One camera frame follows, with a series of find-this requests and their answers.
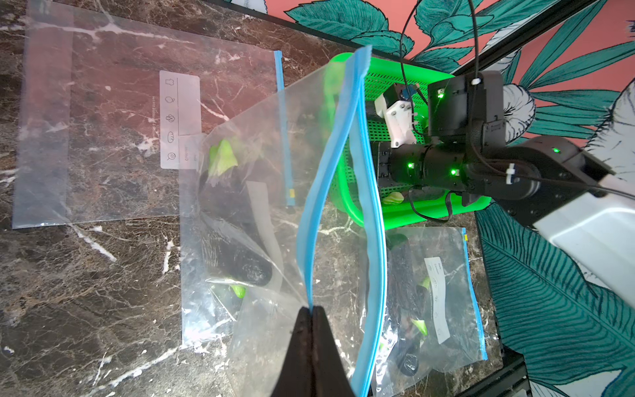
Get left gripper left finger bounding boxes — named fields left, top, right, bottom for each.
left=271, top=307, right=314, bottom=397

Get clear zip-top bag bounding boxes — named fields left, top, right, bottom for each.
left=372, top=227, right=488, bottom=396
left=13, top=1, right=283, bottom=228
left=180, top=46, right=387, bottom=396

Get dark purple eggplant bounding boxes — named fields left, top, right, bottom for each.
left=387, top=234, right=427, bottom=377

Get green plastic basket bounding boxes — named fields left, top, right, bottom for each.
left=324, top=51, right=493, bottom=232

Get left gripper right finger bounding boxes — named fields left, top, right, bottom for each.
left=312, top=306, right=355, bottom=397

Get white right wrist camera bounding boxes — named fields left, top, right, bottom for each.
left=374, top=84, right=423, bottom=149

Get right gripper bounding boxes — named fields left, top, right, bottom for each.
left=371, top=71, right=540, bottom=200

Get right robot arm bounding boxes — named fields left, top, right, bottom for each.
left=370, top=71, right=634, bottom=304

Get right black frame post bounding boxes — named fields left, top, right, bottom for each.
left=452, top=0, right=595, bottom=75

